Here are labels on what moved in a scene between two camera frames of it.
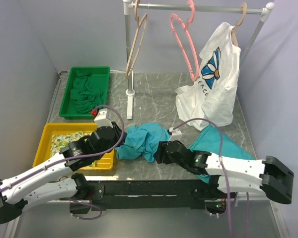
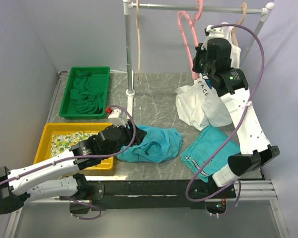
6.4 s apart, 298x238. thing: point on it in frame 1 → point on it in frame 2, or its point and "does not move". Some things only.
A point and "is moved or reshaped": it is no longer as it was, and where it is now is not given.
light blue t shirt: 142,141 does not move
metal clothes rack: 128,6 does not move
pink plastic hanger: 191,3 is moved or reshaped
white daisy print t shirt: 210,100 does not move
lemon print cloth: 59,141 does not move
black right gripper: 158,155 → 200,51
